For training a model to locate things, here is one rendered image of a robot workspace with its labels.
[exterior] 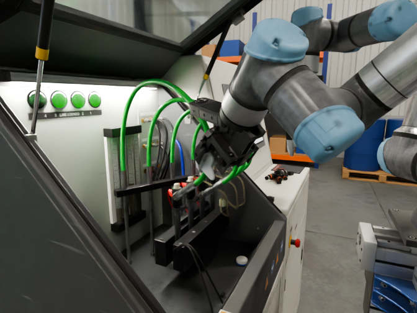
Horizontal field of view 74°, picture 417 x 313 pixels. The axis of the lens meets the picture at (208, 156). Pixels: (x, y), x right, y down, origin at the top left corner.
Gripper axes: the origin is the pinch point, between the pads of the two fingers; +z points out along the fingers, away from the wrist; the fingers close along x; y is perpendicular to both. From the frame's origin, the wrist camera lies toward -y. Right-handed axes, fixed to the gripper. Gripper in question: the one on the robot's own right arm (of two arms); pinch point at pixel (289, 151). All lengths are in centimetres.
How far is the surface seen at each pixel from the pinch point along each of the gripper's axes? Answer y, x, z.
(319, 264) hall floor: 5, 154, 124
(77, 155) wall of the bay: -57, -22, 2
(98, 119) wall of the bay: -57, -13, -8
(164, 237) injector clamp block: -32.2, -14.7, 26.2
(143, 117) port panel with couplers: -57, 8, -7
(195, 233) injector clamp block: -25.0, -8.2, 26.2
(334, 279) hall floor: 17, 138, 124
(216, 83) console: -36, 32, -20
